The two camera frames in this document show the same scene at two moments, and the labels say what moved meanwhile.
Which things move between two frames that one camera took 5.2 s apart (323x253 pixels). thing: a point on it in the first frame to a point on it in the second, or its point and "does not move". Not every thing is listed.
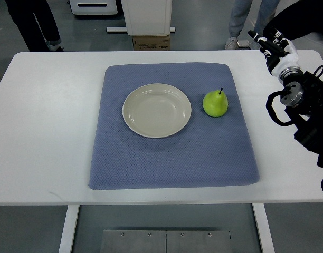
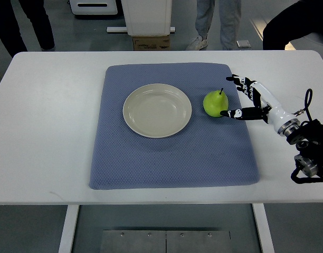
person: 36,22 to 7,25
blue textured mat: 209,151 does not move
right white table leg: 263,227 does not move
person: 267,11 to 229,15
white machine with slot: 93,7 does not move
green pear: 215,103 does not move
